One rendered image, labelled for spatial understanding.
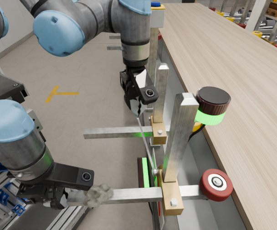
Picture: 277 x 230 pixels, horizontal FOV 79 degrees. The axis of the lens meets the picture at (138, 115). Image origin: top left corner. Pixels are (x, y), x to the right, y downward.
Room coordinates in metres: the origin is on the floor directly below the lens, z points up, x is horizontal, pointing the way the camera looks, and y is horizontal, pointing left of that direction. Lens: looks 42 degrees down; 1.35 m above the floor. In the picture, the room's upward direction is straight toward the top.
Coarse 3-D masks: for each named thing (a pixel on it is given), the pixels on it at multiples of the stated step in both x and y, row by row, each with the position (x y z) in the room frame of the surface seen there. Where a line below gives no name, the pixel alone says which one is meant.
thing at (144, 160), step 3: (144, 159) 0.42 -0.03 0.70; (144, 162) 0.40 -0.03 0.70; (144, 165) 0.39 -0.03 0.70; (144, 168) 0.37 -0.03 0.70; (147, 168) 0.38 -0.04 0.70; (144, 171) 0.36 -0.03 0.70; (147, 171) 0.36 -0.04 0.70; (144, 174) 0.35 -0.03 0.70; (147, 174) 0.35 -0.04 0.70; (144, 177) 0.34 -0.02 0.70; (147, 177) 0.34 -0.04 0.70; (144, 180) 0.32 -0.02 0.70; (147, 180) 0.32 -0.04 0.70; (144, 183) 0.31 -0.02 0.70; (147, 183) 0.31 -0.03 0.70; (144, 186) 0.30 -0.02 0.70; (147, 186) 0.30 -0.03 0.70
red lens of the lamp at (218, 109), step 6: (198, 90) 0.27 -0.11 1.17; (198, 96) 0.25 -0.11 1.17; (198, 102) 0.24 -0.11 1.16; (204, 102) 0.23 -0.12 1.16; (228, 102) 0.23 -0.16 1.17; (198, 108) 0.24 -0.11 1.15; (204, 108) 0.23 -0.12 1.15; (210, 108) 0.23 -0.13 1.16; (216, 108) 0.22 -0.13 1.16; (222, 108) 0.22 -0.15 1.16; (210, 114) 0.22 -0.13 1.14; (216, 114) 0.22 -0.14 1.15
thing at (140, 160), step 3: (138, 159) 0.42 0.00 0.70; (141, 159) 0.42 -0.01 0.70; (138, 162) 0.40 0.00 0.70; (141, 162) 0.40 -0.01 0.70; (138, 165) 0.39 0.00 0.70; (141, 165) 0.39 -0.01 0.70; (138, 168) 0.37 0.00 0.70; (141, 168) 0.37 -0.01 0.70; (138, 171) 0.36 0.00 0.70; (141, 171) 0.36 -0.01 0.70; (138, 174) 0.35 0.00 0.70; (141, 174) 0.35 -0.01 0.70; (141, 177) 0.34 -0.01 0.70; (141, 180) 0.32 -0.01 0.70; (141, 183) 0.31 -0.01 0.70; (141, 186) 0.30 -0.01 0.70
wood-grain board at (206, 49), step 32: (160, 32) 1.53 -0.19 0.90; (192, 32) 1.53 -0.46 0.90; (224, 32) 1.53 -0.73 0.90; (192, 64) 0.93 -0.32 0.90; (224, 64) 0.93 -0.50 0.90; (256, 64) 0.93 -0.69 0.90; (256, 96) 0.61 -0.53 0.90; (224, 128) 0.42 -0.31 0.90; (256, 128) 0.42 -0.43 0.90; (224, 160) 0.29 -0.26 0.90; (256, 160) 0.29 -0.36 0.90; (256, 192) 0.19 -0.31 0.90; (256, 224) 0.12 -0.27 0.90
